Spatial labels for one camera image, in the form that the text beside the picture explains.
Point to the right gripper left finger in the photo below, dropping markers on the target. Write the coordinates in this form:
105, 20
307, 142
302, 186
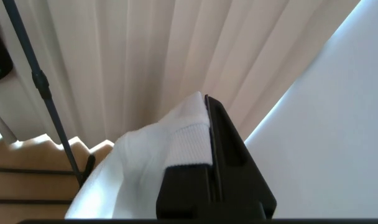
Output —
182, 193

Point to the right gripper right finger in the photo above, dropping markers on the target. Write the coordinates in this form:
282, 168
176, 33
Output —
238, 186

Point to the white garment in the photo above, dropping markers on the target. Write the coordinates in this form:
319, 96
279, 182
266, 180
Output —
139, 161

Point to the black clothes rack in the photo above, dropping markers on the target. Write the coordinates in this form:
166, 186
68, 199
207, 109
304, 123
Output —
39, 81

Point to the beige curtain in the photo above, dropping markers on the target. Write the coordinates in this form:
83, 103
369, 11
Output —
145, 46

